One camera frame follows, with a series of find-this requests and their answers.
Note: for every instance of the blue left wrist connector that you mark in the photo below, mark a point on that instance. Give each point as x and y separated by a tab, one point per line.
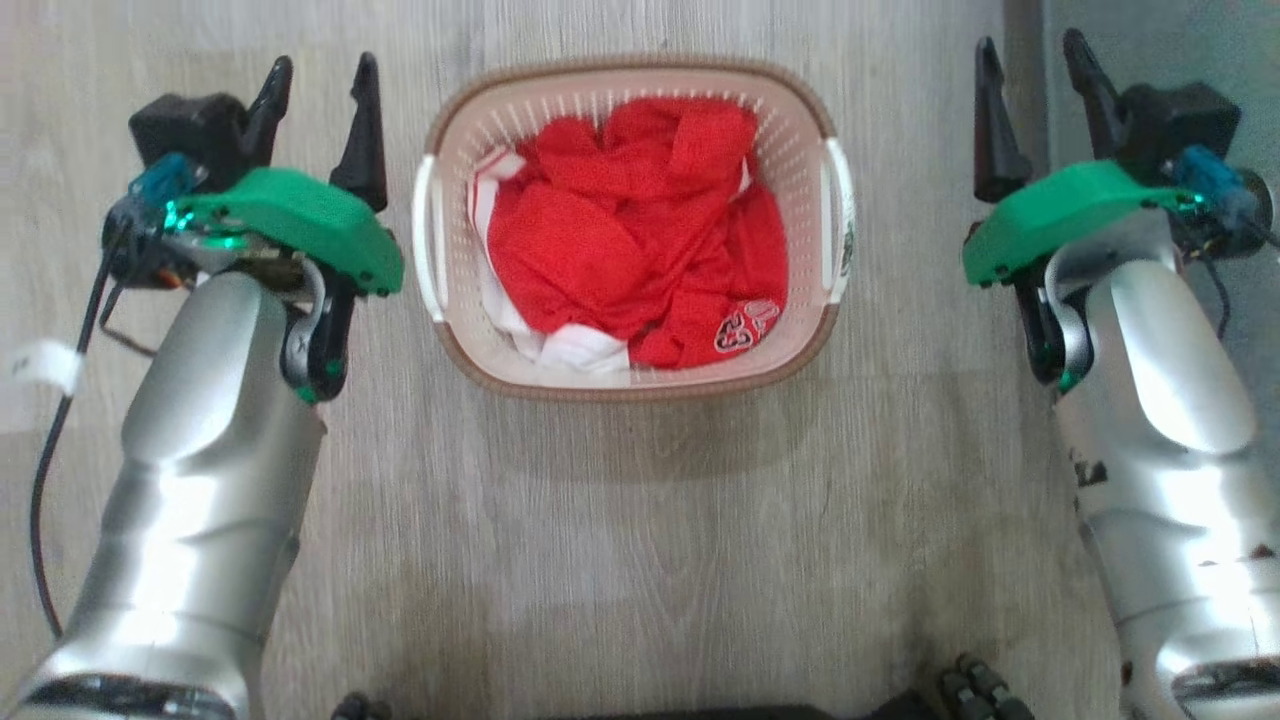
165	178

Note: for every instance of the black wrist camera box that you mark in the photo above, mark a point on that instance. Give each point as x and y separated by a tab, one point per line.
190	125
1185	115

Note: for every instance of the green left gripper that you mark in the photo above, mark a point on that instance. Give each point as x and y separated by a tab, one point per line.
300	215

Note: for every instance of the white cloth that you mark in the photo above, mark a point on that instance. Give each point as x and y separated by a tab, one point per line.
580	350

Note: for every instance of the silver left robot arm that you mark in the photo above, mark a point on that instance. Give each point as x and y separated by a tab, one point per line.
190	470

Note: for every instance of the blue wrist connector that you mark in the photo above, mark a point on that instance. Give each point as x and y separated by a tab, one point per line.
1212	178
165	178

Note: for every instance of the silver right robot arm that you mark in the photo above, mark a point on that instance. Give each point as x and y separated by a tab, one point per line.
1170	440

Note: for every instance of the blue right wrist connector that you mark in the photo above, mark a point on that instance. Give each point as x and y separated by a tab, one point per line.
1212	178

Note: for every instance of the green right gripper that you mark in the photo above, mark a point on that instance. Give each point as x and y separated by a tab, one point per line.
1060	205

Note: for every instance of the beige plastic laundry basket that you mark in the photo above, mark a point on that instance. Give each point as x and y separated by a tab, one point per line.
458	130

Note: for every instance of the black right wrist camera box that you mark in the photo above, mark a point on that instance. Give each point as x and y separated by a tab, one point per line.
1185	115

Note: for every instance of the red garment with white print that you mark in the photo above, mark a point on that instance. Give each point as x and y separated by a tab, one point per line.
620	230

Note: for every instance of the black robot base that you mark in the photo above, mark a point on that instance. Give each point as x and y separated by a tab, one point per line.
985	692

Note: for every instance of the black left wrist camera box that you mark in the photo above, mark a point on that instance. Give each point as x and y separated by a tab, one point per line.
190	125

